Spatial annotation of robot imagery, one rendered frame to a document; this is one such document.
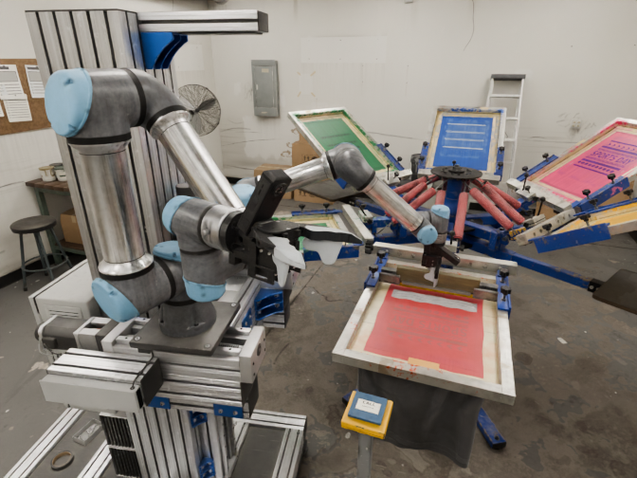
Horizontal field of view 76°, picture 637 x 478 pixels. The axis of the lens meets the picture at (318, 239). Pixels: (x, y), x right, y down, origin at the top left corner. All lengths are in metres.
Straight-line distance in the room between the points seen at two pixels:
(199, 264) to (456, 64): 5.29
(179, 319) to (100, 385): 0.25
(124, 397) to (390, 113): 5.27
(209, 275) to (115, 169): 0.30
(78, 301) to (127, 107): 0.76
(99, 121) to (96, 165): 0.09
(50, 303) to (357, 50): 5.16
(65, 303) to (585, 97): 5.57
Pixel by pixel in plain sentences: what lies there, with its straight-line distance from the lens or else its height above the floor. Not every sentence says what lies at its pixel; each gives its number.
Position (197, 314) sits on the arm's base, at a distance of 1.13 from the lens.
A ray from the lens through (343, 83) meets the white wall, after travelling 6.09.
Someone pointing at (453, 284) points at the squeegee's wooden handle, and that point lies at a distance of 1.89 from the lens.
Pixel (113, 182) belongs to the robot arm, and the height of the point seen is 1.69.
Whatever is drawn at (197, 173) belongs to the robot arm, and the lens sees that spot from 0.89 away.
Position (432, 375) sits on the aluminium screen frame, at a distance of 1.44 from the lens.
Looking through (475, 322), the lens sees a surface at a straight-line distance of 1.79.
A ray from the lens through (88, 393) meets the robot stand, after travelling 1.25.
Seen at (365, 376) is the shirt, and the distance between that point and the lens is 1.62.
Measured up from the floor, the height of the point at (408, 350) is 0.95.
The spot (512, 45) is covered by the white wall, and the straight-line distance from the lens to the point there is 5.83.
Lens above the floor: 1.92
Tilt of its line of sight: 24 degrees down
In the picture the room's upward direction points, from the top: straight up
